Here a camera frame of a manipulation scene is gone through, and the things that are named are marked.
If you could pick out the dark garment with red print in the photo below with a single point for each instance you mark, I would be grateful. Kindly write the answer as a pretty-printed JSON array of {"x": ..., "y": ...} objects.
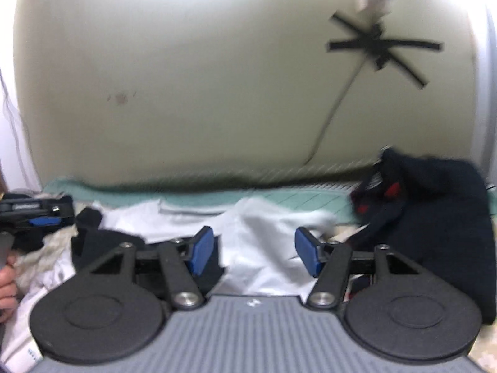
[{"x": 438, "y": 221}]

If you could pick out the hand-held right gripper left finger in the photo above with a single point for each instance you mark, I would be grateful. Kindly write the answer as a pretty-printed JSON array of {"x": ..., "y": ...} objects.
[{"x": 202, "y": 248}]

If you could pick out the black clothes pile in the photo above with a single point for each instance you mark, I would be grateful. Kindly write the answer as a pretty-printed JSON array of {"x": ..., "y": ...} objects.
[{"x": 97, "y": 241}]

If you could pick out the teal quilted blanket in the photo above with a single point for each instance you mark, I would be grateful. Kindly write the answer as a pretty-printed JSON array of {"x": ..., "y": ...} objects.
[{"x": 303, "y": 202}]

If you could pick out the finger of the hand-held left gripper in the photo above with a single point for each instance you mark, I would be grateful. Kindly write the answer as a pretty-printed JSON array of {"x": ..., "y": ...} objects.
[{"x": 42, "y": 222}]

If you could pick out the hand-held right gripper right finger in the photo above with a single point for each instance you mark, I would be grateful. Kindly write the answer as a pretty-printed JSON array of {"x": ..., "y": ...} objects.
[{"x": 306, "y": 252}]

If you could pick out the person's left hand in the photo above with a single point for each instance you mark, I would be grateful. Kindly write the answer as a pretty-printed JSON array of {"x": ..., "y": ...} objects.
[{"x": 7, "y": 291}]

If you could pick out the black tape cross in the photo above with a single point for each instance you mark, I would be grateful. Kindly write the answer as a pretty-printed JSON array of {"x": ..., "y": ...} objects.
[{"x": 411, "y": 43}]

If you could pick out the white printed t-shirt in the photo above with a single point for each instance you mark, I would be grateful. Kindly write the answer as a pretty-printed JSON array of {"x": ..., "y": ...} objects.
[{"x": 264, "y": 241}]

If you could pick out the cream knitted cloth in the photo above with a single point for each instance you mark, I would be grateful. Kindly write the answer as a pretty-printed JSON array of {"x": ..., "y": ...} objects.
[{"x": 46, "y": 258}]

